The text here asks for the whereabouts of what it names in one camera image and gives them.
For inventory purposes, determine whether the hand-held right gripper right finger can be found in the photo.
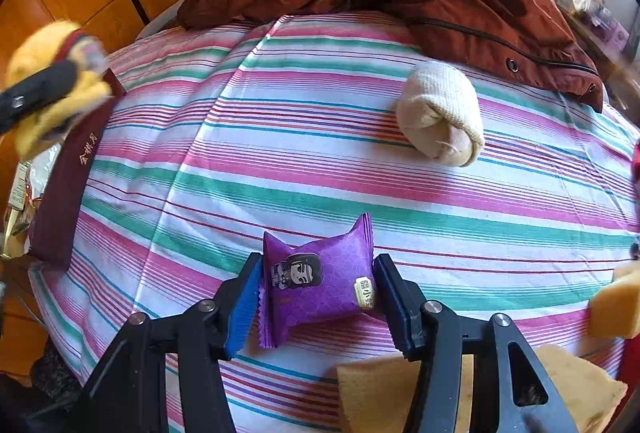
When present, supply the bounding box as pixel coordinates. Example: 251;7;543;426
372;253;568;433

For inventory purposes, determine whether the small purple box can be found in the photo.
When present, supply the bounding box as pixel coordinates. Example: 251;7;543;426
595;8;628;49

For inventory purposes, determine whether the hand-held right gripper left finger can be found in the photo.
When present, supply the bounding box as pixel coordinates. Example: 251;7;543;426
75;252;264;433

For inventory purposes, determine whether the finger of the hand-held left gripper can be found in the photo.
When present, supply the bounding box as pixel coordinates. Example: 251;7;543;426
0;60;81;134

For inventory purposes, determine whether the snack bar in clear wrapper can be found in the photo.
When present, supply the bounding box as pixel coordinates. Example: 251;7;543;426
7;160;36;214

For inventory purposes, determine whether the yellow sponge block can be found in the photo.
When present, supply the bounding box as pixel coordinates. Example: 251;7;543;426
537;344;628;433
335;353;476;433
590;262;640;340

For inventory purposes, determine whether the white sock ball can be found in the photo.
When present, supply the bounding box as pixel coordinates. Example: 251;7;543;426
397;62;485;168

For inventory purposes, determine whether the purple snack packet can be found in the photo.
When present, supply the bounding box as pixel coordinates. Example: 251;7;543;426
256;212;388;350

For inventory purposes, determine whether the striped bed sheet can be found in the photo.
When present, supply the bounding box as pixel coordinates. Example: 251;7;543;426
27;10;640;433

